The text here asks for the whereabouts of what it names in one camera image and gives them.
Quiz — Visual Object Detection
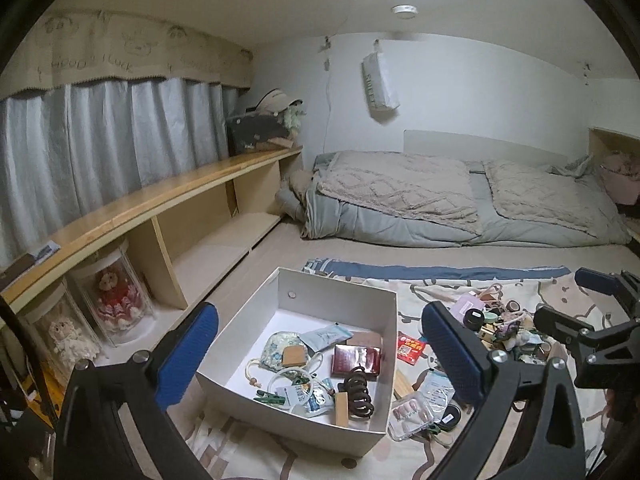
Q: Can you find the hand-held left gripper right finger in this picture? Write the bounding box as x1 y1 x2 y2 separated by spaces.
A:
421 301 586 480

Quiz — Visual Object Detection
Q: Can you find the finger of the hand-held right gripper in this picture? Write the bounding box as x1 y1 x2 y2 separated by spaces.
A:
532 305 601 361
574 267 640 306

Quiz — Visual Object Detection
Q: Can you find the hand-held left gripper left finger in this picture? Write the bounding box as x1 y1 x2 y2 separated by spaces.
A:
52 301 221 480

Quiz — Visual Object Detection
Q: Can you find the floral patterned pouch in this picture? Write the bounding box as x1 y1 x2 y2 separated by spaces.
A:
246 332 303 378

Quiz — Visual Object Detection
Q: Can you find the white ring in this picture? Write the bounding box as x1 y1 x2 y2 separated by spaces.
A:
270 366 322 397

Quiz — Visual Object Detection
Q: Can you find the white medicine sachet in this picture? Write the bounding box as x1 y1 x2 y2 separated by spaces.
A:
299 324 352 354

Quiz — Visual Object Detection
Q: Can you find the white cardboard box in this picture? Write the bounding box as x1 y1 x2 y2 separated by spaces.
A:
195 267 398 458

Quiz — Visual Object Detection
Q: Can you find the blue and white packet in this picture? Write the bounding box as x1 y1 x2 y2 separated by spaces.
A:
287 385 335 417
414 369 453 406

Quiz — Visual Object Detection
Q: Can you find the red packet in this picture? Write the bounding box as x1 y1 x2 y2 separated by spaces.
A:
397 335 427 365

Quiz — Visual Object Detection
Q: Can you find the purple card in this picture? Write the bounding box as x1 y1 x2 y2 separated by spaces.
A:
452 294 485 317

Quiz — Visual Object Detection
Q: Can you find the floral scrunchie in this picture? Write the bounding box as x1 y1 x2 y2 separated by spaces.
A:
492 320 526 341

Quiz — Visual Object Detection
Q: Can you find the clear doll case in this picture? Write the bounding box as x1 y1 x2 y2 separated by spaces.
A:
20 280 108 376
70 240 158 346

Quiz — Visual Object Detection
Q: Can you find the clear nail box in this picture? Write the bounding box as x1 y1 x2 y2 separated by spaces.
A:
387 392 437 442

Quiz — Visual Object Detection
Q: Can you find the printed blanket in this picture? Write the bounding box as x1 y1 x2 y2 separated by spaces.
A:
190 257 608 480

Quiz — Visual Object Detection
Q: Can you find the red dress doll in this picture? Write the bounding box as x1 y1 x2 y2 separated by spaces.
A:
92 267 136 326

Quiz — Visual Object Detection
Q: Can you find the dark red box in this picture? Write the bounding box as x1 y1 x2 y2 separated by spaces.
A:
331 344 382 377

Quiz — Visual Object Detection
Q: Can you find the beige quilted blanket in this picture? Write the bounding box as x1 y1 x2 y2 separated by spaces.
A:
484 160 621 233
317 151 483 235

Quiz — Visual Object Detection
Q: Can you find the pink cloth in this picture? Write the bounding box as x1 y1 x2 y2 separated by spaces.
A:
599 154 640 203

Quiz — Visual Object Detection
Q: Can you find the brown hair claw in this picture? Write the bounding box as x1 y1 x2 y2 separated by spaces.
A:
339 366 375 418

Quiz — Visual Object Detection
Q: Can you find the grey crumpled cloth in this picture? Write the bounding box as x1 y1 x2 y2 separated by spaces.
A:
547 155 596 178

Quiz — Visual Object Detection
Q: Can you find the white dress doll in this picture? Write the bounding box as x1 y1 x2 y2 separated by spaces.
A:
47 317 86 366

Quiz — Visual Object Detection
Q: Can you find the long wooden shelf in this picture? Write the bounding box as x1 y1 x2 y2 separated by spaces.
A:
0 145 305 361

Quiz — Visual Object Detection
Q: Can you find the grey duvet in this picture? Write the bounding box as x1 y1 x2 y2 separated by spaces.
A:
275 152 632 248

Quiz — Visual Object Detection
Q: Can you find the small book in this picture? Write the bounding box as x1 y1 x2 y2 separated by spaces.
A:
31 241 62 264

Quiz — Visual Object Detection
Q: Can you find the white headboard panel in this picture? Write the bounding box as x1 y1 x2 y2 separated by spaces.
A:
403 129 571 166

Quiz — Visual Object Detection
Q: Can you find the grey curtain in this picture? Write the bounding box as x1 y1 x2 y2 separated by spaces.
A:
0 77 241 266

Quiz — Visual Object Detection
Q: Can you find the dark bag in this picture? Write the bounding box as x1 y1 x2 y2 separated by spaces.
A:
227 115 293 153

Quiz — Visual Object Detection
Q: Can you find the green plush toy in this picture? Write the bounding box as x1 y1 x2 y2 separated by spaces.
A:
277 104 307 137

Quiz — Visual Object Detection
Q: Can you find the white cap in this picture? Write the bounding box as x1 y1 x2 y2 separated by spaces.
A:
245 89 304 113

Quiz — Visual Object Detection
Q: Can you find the white hanging tissue bag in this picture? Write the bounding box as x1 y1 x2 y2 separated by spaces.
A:
361 51 401 111

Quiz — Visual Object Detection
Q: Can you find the beige valance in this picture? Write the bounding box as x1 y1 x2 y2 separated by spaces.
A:
0 10 253 98

